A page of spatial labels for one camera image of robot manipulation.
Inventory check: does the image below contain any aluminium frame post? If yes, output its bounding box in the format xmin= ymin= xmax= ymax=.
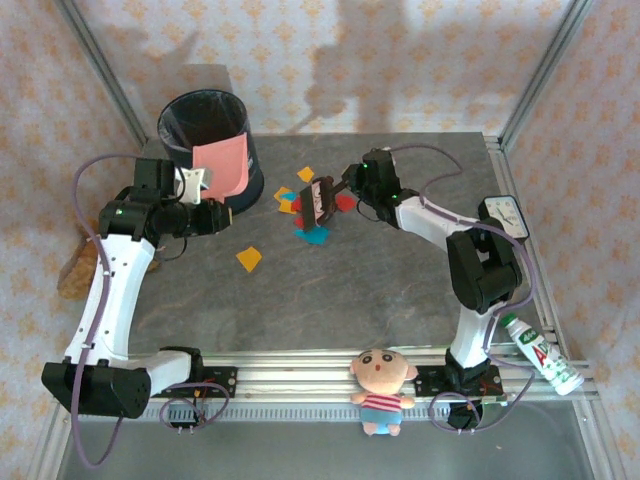
xmin=498 ymin=0 xmax=596 ymax=151
xmin=53 ymin=0 xmax=150 ymax=147

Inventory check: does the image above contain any orange-yellow paper scrap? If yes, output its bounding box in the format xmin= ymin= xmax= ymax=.
xmin=235 ymin=245 xmax=264 ymax=274

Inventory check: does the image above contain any clear plastic bin liner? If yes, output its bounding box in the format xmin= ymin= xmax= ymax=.
xmin=158 ymin=90 xmax=249 ymax=151

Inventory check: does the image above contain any brown teddy bear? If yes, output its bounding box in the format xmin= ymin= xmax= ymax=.
xmin=57 ymin=217 xmax=161 ymax=301

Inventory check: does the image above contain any dark brown hand brush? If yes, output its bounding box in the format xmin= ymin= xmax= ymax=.
xmin=293 ymin=175 xmax=351 ymax=235

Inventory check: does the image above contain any black alarm clock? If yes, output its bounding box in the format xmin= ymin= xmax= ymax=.
xmin=478 ymin=194 xmax=531 ymax=246

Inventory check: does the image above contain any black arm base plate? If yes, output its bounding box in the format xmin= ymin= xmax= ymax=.
xmin=147 ymin=366 xmax=239 ymax=400
xmin=413 ymin=364 xmax=509 ymax=402

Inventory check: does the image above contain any dark blue trash bin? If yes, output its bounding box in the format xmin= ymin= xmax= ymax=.
xmin=157 ymin=89 xmax=265 ymax=217

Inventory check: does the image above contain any white green drink bottle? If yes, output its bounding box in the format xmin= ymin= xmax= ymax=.
xmin=499 ymin=312 xmax=585 ymax=397

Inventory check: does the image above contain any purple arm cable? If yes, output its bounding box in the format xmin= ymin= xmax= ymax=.
xmin=69 ymin=152 xmax=231 ymax=469
xmin=389 ymin=144 xmax=539 ymax=435

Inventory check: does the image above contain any wide aluminium extrusion rail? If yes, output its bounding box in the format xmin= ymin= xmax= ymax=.
xmin=52 ymin=349 xmax=599 ymax=404

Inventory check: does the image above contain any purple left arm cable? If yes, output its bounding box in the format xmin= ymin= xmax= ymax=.
xmin=69 ymin=152 xmax=231 ymax=469

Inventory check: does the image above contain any black cable connector box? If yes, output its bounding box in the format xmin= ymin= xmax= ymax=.
xmin=167 ymin=402 xmax=204 ymax=435
xmin=446 ymin=401 xmax=486 ymax=434

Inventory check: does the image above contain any cartoon boy plush doll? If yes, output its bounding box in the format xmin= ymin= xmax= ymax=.
xmin=349 ymin=348 xmax=420 ymax=438

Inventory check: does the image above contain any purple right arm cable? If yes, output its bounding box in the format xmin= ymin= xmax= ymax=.
xmin=389 ymin=144 xmax=539 ymax=435

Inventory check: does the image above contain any slotted metal vent strip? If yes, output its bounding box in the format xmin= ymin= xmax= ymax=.
xmin=74 ymin=403 xmax=576 ymax=422

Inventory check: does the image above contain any pink plastic dustpan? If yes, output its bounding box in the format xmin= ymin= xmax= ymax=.
xmin=192 ymin=133 xmax=250 ymax=205

